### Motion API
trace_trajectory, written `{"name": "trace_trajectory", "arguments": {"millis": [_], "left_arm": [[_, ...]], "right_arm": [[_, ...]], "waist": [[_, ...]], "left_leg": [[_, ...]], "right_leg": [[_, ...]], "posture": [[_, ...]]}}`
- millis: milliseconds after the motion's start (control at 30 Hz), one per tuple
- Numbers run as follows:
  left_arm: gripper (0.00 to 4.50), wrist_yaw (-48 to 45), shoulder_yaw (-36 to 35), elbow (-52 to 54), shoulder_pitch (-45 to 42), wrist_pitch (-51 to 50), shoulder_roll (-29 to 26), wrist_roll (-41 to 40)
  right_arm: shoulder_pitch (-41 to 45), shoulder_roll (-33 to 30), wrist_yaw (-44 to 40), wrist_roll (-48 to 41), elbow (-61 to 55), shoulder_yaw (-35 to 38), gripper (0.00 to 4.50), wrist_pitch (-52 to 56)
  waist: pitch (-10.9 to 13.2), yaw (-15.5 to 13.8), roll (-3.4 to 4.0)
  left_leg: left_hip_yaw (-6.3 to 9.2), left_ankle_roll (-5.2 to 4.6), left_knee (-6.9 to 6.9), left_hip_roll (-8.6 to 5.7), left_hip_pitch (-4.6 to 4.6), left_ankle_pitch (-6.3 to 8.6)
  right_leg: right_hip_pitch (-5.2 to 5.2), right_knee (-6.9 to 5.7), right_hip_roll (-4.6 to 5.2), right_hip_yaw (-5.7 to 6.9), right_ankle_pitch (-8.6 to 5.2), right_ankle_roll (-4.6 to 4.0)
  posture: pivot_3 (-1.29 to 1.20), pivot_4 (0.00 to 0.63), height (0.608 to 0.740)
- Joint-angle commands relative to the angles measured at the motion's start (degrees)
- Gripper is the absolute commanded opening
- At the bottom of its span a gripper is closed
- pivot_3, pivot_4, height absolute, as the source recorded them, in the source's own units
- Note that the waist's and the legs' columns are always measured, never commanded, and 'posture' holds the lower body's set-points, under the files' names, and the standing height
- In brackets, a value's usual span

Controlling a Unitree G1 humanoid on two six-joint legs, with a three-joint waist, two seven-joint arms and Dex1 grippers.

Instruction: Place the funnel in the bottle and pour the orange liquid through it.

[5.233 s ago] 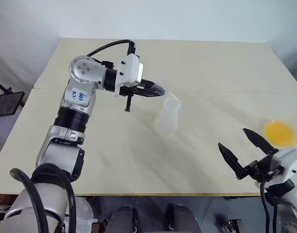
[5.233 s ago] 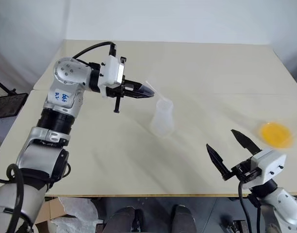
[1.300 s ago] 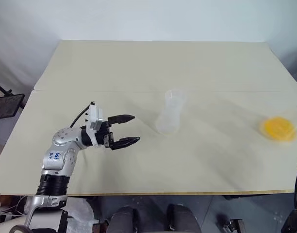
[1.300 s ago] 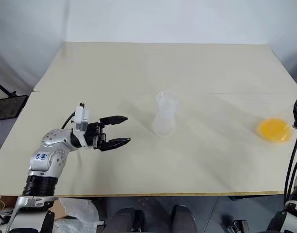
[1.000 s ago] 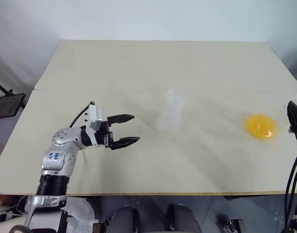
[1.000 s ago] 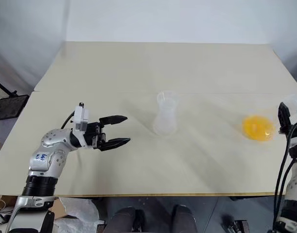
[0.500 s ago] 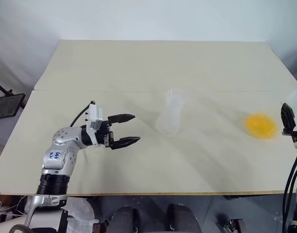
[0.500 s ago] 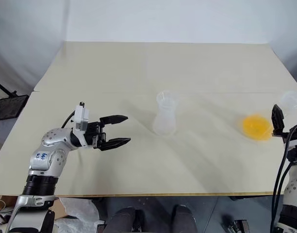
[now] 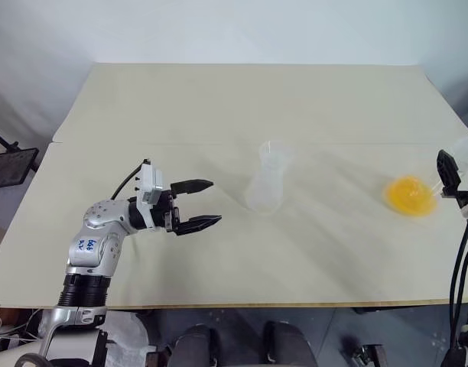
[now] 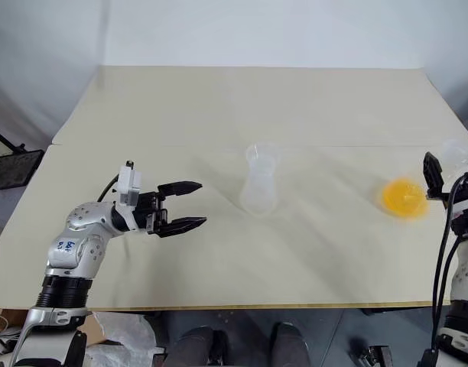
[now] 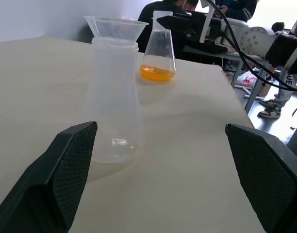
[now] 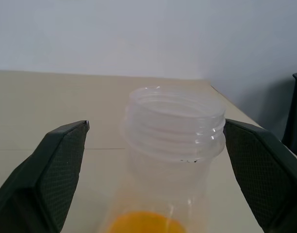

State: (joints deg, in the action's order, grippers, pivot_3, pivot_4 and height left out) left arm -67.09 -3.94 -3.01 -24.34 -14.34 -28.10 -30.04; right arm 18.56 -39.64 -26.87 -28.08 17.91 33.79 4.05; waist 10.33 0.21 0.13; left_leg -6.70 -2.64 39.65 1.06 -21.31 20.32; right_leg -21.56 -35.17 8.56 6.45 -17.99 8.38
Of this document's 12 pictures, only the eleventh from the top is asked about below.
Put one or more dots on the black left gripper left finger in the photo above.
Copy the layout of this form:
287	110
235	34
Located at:
41	194

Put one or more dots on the clear conical flask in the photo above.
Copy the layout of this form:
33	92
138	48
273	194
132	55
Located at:
159	48

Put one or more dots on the white plastic bag red print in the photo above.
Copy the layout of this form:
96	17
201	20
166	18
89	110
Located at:
246	80

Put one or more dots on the dark-haired person's head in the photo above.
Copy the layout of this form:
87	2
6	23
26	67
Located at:
278	27

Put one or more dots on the clear plastic bottle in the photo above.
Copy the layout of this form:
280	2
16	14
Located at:
114	97

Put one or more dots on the orange liquid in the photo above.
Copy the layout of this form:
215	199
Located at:
157	72

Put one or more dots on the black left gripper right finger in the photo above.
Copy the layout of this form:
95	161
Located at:
272	182

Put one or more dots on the person in grey trousers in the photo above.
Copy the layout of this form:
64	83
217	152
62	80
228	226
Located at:
282	97

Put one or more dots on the clear plastic funnel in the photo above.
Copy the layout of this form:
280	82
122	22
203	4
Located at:
114	26

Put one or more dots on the seated person in black top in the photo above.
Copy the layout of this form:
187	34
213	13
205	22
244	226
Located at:
148	12

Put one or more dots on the grey background table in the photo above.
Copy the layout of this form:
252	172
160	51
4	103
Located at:
250	59

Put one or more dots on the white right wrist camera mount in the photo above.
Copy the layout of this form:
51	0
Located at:
207	24

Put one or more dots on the person in striped dark jacket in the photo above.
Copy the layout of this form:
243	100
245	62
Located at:
240	9

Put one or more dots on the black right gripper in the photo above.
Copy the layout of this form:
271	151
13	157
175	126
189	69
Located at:
194	28

